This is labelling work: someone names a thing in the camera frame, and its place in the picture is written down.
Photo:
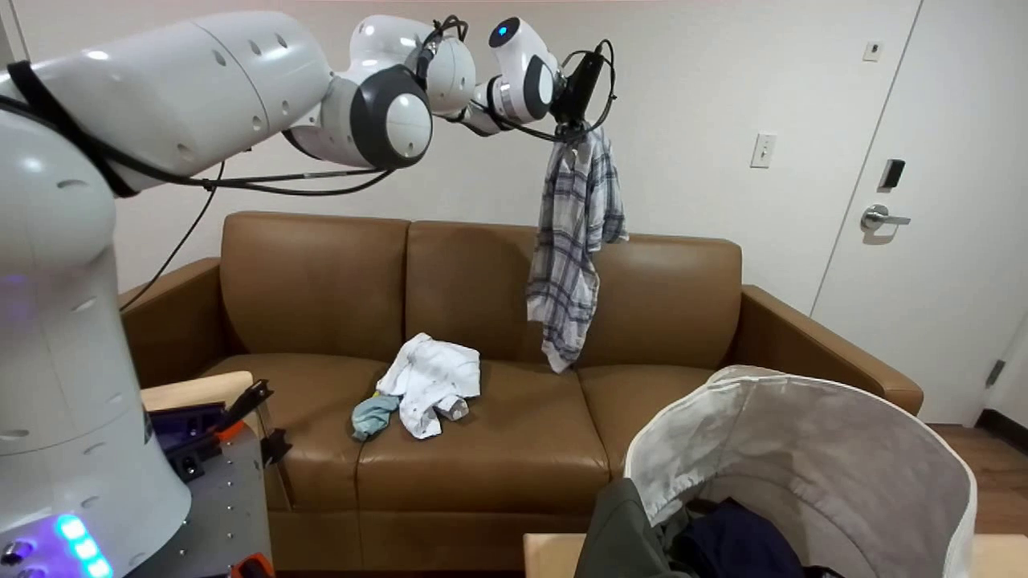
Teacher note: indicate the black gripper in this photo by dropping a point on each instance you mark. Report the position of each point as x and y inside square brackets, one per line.
[573, 95]

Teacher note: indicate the blue white plaid shirt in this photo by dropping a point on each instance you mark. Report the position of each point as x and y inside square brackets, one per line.
[579, 216]

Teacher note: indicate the dark blue clothing piece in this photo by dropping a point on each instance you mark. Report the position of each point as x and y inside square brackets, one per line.
[727, 539]

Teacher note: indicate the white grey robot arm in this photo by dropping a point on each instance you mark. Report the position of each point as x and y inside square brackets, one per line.
[84, 483]

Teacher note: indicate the white fabric laundry basket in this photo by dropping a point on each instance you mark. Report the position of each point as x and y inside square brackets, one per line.
[847, 477]

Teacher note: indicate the white cloth on sofa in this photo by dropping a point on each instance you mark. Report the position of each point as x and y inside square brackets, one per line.
[431, 379]

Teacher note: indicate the tan leather sofa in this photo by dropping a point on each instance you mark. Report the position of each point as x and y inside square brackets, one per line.
[318, 306]

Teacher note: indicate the light blue sock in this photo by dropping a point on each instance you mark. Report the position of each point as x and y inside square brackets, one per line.
[375, 414]

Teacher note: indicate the white door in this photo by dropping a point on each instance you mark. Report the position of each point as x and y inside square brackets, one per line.
[944, 295]

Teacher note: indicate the grey robot cart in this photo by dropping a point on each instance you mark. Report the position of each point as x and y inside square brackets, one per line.
[211, 432]

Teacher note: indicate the white wall light switch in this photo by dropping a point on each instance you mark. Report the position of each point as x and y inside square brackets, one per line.
[761, 151]

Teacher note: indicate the silver door handle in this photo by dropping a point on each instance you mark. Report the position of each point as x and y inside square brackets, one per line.
[879, 219]

